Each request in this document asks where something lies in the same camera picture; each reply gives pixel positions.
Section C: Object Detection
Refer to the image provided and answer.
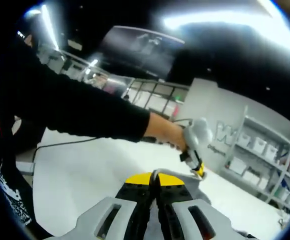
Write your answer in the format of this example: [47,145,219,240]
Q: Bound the grey towel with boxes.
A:
[148,169,212,240]

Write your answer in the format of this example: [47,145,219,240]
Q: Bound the person's left hand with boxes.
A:
[142,112,190,153]

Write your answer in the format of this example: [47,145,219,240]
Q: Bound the grey metal shelf unit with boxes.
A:
[216,104,290,215]

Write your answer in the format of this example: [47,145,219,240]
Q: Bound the dark ceiling screen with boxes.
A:
[100,24,186,79]

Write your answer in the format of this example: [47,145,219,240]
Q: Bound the person's dark clothing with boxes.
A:
[0,107,47,228]

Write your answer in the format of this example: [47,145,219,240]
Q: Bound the person's head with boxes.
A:
[16,28,41,57]

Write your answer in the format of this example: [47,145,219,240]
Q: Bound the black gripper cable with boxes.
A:
[33,116,195,167]

